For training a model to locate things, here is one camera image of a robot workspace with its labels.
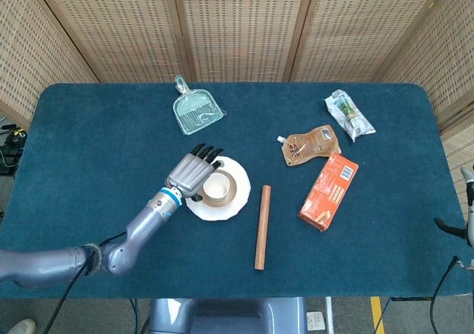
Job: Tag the woven folding screen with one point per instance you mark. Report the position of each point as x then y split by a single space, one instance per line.
240 26

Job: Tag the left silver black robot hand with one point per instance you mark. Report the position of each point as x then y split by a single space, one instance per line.
189 174

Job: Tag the white paper label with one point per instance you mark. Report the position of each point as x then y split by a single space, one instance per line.
315 321

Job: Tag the orange cardboard box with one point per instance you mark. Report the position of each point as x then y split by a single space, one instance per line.
329 193

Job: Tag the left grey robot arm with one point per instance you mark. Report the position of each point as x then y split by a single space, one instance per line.
144 223

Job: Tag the green plastic dustpan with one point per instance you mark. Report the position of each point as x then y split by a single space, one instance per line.
196 112

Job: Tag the black yellow floor equipment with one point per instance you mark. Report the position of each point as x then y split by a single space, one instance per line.
11 145

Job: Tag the white plate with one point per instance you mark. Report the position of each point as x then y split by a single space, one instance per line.
241 186

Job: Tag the wooden rolling pin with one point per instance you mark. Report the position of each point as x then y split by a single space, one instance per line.
263 230

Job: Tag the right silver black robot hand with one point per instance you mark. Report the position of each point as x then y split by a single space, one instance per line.
469 208

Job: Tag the white shoe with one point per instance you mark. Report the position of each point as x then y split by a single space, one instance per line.
23 327

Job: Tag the blue table cloth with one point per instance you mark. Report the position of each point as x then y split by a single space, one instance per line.
111 126

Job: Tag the crumpled white snack bag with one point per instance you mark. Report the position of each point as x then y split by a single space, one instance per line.
350 117

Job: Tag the small white paper cup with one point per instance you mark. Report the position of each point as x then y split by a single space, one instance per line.
216 188

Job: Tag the grey robot torso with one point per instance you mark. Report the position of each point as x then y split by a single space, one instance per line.
222 315

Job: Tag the beige bowl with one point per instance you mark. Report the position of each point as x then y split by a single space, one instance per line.
230 198

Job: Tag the brown spout pouch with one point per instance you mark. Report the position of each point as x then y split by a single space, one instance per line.
307 145

